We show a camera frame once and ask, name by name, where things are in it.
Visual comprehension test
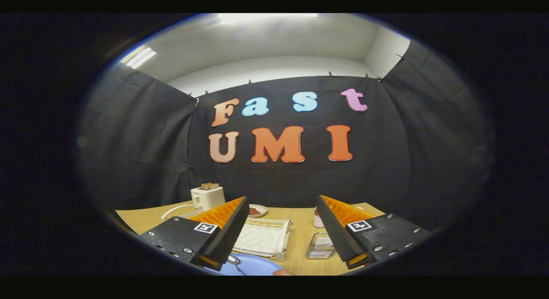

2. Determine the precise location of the white wire dish rack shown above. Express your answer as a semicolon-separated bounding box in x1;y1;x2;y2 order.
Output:
161;204;293;262

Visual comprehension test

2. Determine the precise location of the striped ceiling light panel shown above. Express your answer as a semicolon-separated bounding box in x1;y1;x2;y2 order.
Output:
120;46;157;69

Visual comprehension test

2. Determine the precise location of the metal wire basket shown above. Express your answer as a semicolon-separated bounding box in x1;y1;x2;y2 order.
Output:
306;233;336;260

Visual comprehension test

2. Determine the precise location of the metal spoon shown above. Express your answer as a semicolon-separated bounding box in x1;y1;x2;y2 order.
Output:
227;255;247;276

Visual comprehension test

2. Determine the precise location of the black backdrop cloth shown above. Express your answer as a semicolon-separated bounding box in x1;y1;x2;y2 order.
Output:
75;39;496;232

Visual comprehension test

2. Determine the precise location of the white toaster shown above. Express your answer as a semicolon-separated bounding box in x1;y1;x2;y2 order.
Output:
190;187;226;211

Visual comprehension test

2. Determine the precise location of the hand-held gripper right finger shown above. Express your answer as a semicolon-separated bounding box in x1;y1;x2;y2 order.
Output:
316;195;432;270

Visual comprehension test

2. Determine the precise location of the blue plate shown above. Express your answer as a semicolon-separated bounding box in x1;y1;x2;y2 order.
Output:
206;253;284;276

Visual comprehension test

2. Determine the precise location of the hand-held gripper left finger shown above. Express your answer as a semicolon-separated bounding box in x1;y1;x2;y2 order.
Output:
138;196;250;272

